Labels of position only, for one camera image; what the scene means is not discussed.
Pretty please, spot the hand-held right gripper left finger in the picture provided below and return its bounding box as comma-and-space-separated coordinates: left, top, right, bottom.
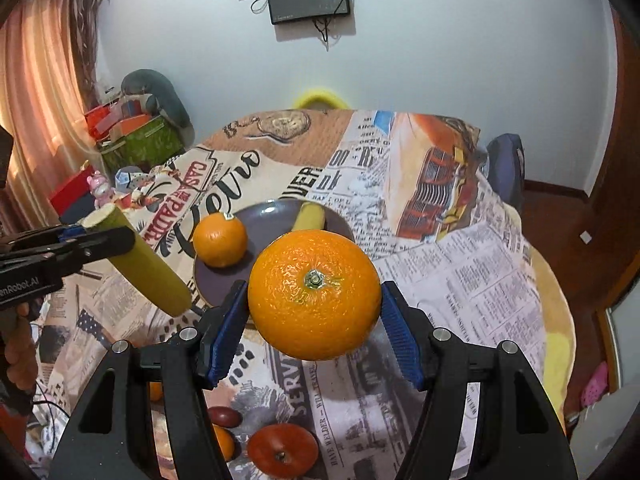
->
50, 280, 250, 480

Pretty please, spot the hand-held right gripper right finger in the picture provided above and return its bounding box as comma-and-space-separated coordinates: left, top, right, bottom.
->
381, 281, 586, 480

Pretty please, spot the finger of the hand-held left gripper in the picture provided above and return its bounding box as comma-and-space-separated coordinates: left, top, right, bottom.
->
0, 224, 90, 251
0, 226, 136, 277

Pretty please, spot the yellow-green cucumber piece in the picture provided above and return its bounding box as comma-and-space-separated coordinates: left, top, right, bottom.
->
81, 206, 194, 318

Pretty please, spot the grey round plate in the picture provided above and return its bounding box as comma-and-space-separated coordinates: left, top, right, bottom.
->
192, 199, 357, 307

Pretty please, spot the small orange with sticker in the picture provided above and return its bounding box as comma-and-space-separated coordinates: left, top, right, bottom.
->
192, 212, 249, 268

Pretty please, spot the large orange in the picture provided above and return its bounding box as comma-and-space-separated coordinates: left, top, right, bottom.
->
247, 229, 383, 362

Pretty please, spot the yellow-green banana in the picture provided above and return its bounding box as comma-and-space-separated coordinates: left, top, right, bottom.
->
291, 202, 327, 234

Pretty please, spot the person's left hand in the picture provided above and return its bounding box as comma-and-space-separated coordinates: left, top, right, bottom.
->
2, 305, 39, 403

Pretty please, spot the red box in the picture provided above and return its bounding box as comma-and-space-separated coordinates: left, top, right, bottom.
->
48, 167, 98, 223

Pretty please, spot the pink toy figure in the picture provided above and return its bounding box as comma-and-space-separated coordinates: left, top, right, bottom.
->
87, 170, 115, 208

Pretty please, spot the newspaper print tablecloth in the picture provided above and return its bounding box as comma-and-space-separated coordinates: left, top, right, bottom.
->
30, 109, 551, 480

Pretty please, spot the dark red fruit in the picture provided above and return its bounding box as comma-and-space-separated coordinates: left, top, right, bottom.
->
207, 406, 245, 429

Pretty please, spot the green patterned box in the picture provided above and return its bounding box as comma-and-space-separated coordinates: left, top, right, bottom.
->
97, 115, 187, 177

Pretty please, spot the red apple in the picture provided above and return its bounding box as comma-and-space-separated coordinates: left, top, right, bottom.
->
247, 423, 319, 479

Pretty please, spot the pink curtain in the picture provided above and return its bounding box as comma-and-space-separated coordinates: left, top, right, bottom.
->
0, 0, 101, 231

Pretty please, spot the yellow blanket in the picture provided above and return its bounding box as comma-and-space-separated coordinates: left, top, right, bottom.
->
522, 245, 577, 433

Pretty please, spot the grey plush pillow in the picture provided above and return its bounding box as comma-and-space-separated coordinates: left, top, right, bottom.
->
121, 69, 195, 131

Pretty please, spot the blue chair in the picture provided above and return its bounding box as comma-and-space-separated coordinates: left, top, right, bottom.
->
486, 133, 526, 211

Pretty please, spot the pink slipper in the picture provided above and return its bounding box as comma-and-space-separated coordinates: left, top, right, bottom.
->
580, 361, 611, 406

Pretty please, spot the yellow chair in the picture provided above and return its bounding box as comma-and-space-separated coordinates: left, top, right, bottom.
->
293, 88, 349, 110

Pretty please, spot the black monitor cable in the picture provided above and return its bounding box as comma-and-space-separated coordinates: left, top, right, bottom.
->
312, 16, 335, 52

